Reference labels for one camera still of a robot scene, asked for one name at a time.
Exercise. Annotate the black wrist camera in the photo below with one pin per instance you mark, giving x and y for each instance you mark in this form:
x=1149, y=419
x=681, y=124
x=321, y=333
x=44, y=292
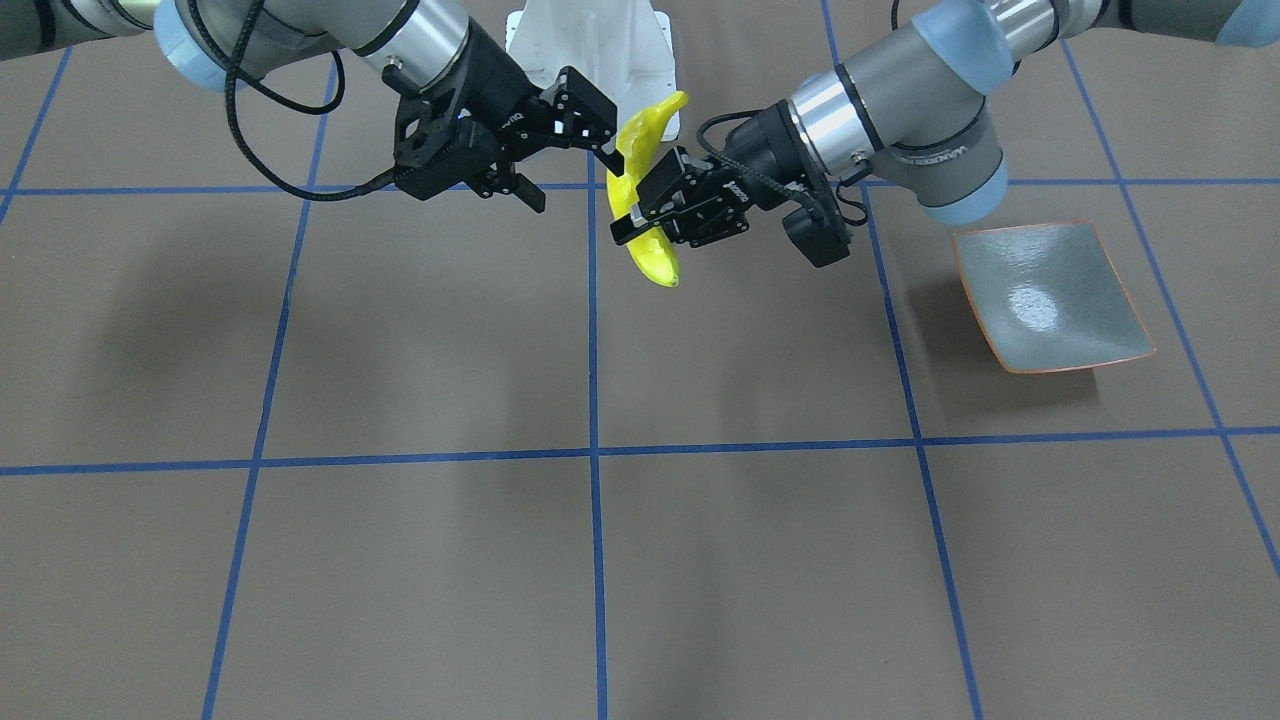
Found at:
x=437, y=148
x=817, y=229

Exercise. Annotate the greenish yellow banana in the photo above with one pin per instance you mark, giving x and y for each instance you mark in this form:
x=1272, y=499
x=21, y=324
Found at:
x=638, y=142

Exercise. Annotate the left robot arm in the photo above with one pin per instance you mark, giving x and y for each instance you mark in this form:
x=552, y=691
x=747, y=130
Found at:
x=912, y=109

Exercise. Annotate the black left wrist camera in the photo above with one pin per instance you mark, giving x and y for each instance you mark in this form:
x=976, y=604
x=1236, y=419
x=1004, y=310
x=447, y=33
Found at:
x=817, y=229

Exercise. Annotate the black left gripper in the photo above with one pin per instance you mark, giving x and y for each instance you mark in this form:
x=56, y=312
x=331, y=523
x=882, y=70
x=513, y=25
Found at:
x=752, y=167

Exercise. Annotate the square grey-blue plate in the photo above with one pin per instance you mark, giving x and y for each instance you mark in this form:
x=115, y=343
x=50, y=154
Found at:
x=1048, y=299

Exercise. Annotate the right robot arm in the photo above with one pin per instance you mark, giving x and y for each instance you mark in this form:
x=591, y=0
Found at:
x=227, y=45

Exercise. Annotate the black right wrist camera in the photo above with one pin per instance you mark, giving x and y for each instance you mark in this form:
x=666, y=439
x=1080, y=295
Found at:
x=437, y=148

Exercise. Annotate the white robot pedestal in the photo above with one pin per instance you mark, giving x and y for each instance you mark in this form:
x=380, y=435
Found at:
x=625, y=48

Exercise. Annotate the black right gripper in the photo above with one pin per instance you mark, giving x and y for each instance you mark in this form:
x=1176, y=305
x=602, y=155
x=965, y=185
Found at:
x=497, y=82

